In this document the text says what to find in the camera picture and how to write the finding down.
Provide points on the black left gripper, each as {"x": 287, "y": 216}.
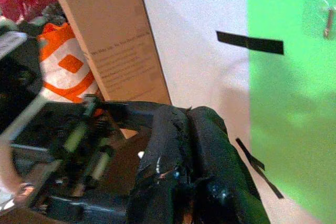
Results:
{"x": 65, "y": 119}

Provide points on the black glass top table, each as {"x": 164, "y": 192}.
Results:
{"x": 128, "y": 155}

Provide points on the orange white shopping bag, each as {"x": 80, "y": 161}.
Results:
{"x": 65, "y": 77}

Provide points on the forked black tape strip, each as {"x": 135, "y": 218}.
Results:
{"x": 275, "y": 189}

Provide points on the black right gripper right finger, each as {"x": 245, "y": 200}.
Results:
{"x": 210, "y": 142}

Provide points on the green backdrop sheet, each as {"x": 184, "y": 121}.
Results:
{"x": 288, "y": 90}

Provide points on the clear adhesive wall hook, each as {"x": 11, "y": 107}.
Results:
{"x": 328, "y": 24}

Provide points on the tall cardboard pillow box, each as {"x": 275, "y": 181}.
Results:
{"x": 113, "y": 37}

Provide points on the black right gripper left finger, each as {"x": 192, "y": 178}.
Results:
{"x": 165, "y": 134}

